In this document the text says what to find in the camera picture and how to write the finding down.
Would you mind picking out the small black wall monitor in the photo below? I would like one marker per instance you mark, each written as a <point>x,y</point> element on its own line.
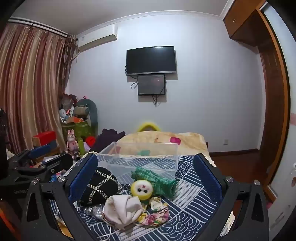
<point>151,84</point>

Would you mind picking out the red box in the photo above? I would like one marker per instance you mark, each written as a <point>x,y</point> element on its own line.
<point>45,138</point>

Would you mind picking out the white door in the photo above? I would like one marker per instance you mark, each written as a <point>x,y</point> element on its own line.
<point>284,197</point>

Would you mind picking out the yellow-faced doll with floral dress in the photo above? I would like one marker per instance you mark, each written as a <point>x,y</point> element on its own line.
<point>141,190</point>

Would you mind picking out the wall-mounted black television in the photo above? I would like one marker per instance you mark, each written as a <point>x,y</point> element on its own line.
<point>151,60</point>

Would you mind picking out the black studded purse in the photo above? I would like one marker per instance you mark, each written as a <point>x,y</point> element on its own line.
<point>101,185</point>

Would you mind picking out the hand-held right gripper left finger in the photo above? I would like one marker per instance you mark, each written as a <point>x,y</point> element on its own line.
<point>83,177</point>

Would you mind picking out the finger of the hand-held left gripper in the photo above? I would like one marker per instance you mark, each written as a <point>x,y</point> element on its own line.
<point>57,161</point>
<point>40,150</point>

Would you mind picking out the white air conditioner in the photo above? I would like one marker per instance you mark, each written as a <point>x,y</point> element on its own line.
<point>97,38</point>

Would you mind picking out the dark purple cloth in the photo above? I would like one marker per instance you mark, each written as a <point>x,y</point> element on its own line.
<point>106,139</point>

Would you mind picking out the clear plastic storage box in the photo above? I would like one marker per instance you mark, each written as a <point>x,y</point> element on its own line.
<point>138,162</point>

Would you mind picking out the red cloth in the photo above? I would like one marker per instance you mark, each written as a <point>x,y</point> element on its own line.
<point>90,141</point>

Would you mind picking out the curtain rail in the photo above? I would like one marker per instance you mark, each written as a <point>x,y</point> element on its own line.
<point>37,25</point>

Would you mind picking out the wooden overhead cabinet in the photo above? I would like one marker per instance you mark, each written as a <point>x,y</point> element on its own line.
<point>245,20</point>

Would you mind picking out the white wall socket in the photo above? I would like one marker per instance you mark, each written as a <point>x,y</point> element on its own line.
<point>226,141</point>

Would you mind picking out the green storage box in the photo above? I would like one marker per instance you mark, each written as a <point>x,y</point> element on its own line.
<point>77,131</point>

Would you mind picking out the wooden door frame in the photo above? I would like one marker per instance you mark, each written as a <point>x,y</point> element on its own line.
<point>275,104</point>

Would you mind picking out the green knit cloth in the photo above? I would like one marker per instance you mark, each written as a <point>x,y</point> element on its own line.
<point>161,185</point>

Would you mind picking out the striped brown curtain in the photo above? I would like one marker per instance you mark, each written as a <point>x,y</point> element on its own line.
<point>30,88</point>

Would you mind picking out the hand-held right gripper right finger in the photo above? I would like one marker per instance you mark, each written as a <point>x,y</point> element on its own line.
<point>208,179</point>

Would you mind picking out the pink rabbit toy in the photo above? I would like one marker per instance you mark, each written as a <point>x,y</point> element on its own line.
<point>72,143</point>

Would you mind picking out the beige cloth hat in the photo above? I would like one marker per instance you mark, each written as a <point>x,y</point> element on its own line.
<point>122,208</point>

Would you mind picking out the clear plastic wrapper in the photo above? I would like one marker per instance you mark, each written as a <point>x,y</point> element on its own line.
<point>93,211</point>

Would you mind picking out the green bottle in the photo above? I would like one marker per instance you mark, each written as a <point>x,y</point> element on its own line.
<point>81,146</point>

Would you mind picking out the yellow fleece blanket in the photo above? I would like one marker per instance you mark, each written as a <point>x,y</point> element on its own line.
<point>187,142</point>

